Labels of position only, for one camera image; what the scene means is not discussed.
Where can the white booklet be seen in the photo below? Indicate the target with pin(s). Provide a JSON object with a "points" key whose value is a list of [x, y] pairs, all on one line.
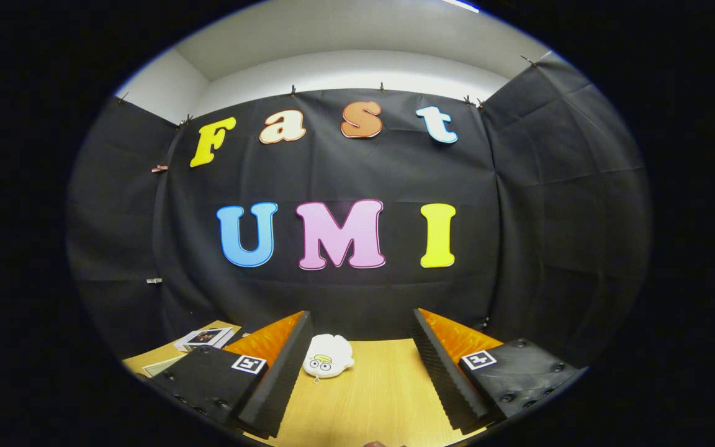
{"points": [[205, 338]]}

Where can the white plush toy with face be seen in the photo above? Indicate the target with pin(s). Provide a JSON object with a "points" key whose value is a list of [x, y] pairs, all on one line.
{"points": [[329, 354]]}

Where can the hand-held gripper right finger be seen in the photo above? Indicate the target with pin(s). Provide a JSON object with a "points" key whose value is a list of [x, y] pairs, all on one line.
{"points": [[444, 372]]}

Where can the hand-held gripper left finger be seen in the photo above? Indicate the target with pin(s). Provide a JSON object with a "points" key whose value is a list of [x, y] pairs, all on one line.
{"points": [[286, 372]]}

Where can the grey fabric storage box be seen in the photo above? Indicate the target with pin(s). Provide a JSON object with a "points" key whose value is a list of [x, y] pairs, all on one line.
{"points": [[162, 365]]}

